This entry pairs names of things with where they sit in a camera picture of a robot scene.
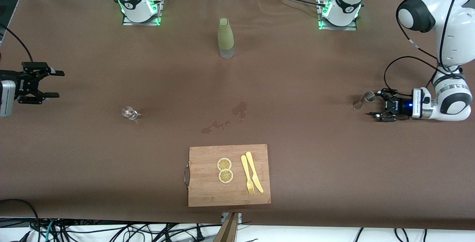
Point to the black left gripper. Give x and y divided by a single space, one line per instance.
401 107

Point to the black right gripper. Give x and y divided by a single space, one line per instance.
21 84

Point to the steel jigger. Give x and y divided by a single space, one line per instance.
369 96

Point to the clear glass cup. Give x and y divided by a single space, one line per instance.
128 112

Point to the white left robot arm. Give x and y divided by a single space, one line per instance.
456 23

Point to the brown table cover sheet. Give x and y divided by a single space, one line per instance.
371 160

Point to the yellow plastic knife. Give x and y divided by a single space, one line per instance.
252 169

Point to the yellow plastic fork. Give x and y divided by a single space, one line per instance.
245 171

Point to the lemon slice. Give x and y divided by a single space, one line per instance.
224 164
225 176

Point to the pale green bottle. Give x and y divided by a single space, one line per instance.
225 38

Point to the wooden cutting board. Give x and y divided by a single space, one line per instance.
207 190

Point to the wooden post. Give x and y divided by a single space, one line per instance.
228 231

